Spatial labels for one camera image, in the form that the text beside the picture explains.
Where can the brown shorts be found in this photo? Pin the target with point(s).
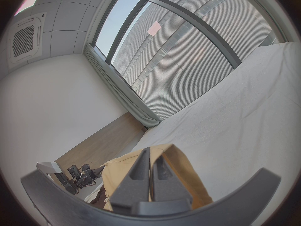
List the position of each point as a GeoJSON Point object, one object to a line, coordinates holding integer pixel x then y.
{"type": "Point", "coordinates": [98, 198]}

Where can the grey-green curtain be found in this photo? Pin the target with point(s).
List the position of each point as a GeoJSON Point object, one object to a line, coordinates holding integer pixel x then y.
{"type": "Point", "coordinates": [122, 98]}

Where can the tan shorts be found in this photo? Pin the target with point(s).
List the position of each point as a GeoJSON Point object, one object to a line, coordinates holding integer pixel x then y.
{"type": "Point", "coordinates": [117, 166]}

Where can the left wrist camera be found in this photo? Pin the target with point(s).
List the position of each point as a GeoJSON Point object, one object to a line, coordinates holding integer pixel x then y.
{"type": "Point", "coordinates": [85, 167]}

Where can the bed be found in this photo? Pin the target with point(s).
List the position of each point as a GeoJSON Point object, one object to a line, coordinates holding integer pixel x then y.
{"type": "Point", "coordinates": [223, 126]}

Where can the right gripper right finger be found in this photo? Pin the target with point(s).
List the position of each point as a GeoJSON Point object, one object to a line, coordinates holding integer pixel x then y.
{"type": "Point", "coordinates": [169, 192]}

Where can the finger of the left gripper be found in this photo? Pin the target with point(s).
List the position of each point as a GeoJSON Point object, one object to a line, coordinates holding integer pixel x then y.
{"type": "Point", "coordinates": [98, 170]}

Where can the window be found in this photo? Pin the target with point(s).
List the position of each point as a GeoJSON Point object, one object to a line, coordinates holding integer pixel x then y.
{"type": "Point", "coordinates": [188, 55]}

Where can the white ceiling air vent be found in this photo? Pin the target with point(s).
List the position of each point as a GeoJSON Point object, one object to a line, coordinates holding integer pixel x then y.
{"type": "Point", "coordinates": [25, 41]}

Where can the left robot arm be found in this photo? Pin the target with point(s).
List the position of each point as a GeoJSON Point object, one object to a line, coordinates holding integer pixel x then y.
{"type": "Point", "coordinates": [50, 167]}

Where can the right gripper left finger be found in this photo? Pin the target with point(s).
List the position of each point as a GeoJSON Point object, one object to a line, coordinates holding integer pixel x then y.
{"type": "Point", "coordinates": [127, 192]}

